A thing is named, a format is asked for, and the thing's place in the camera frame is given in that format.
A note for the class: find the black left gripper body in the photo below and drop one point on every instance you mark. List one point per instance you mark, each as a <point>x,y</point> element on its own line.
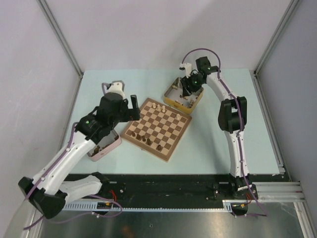
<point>122,116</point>

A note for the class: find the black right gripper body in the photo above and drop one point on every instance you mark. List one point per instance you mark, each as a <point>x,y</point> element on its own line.
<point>193,82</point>

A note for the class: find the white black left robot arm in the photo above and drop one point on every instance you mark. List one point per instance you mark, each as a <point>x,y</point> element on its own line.
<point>47,191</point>

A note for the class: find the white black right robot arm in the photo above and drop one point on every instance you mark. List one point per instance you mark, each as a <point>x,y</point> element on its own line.
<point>232,117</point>

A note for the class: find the wooden folding chess board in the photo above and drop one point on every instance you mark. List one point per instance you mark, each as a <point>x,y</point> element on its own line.
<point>161,128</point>

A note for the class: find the dark chess pieces pile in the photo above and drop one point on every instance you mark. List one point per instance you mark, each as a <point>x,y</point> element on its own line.
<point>104,147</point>

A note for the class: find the yellow metal tin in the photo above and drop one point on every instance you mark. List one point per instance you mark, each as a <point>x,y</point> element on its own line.
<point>185,104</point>

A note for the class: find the pink metal tin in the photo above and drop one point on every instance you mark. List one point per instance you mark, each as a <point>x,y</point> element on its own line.
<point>113,135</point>

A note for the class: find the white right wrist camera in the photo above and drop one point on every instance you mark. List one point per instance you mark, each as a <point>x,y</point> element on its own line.
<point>187,67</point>

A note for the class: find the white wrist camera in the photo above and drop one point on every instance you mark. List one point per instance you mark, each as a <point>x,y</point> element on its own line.
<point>187,67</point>
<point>114,87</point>

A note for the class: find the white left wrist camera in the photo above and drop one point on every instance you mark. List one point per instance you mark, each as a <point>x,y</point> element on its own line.
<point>114,87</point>

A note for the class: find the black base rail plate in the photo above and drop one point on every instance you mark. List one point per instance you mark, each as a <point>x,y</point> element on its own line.
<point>181,178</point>

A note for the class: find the left aluminium corner post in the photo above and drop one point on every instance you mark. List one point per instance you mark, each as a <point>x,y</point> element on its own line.
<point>52,21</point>

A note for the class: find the aluminium corner post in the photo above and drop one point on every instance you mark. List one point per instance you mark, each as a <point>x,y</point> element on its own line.
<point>52,21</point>
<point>280,29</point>

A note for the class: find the right aluminium corner post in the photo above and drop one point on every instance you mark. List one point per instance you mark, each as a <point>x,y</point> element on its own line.
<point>280,29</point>

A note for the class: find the aluminium front frame rail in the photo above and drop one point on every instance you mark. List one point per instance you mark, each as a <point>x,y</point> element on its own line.
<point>277,191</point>

